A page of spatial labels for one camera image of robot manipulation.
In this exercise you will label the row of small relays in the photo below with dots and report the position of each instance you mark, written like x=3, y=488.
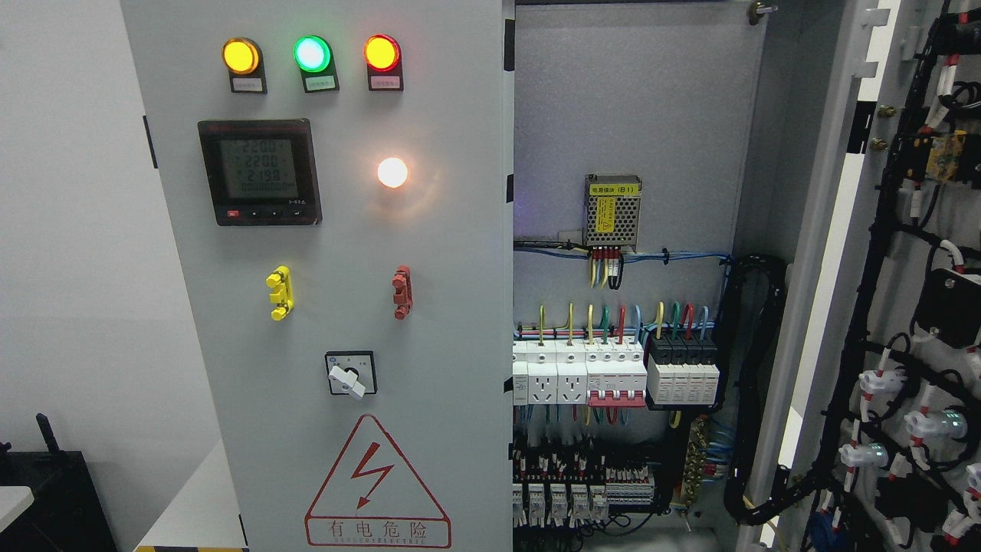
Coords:
x=558, y=505

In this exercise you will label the red terminal post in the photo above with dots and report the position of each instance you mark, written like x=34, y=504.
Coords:
x=402, y=292

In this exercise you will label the red indicator lamp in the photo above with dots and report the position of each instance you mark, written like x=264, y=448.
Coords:
x=383, y=57

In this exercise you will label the black box lower left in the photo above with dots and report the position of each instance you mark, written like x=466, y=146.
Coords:
x=65, y=513

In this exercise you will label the red handled circuit breaker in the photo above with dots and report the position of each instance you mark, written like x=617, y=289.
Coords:
x=616, y=374

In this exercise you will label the yellow indicator lamp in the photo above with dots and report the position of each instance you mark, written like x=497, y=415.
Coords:
x=244, y=61

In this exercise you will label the metal mesh power supply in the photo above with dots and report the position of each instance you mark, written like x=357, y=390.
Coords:
x=612, y=208

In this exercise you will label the black white surge protector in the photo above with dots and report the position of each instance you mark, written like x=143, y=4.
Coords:
x=681, y=372

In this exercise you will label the white glowing indicator lamp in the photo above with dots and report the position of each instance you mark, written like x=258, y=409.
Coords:
x=392, y=172

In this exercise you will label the red electric warning sticker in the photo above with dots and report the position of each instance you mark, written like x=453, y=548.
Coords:
x=373, y=497

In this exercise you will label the yellow terminal post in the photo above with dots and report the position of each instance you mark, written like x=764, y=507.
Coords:
x=281, y=296

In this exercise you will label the white rotary selector switch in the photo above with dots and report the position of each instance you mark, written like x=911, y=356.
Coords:
x=351, y=373

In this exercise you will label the white din rail sockets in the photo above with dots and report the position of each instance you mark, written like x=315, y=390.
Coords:
x=552, y=372

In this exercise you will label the grey cabinet door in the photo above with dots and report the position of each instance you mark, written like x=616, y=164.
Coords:
x=441, y=370
x=867, y=428

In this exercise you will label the black digital power meter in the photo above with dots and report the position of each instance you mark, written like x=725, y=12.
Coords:
x=261, y=172

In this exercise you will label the green indicator lamp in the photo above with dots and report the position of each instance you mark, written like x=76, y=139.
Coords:
x=315, y=61

